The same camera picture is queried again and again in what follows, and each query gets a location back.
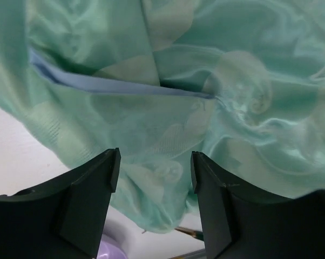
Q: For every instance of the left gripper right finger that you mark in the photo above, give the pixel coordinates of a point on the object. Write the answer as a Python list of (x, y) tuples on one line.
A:
[(240, 220)]

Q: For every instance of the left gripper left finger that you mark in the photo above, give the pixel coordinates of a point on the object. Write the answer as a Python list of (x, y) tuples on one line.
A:
[(63, 217)]

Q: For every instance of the green patterned cloth napkin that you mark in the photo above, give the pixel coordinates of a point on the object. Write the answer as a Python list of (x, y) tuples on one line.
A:
[(241, 81)]

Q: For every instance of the purple plate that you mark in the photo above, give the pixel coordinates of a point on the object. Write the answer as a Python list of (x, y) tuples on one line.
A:
[(110, 249)]

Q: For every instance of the gold fork black handle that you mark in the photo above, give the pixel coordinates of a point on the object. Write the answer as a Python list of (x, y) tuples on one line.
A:
[(196, 234)]

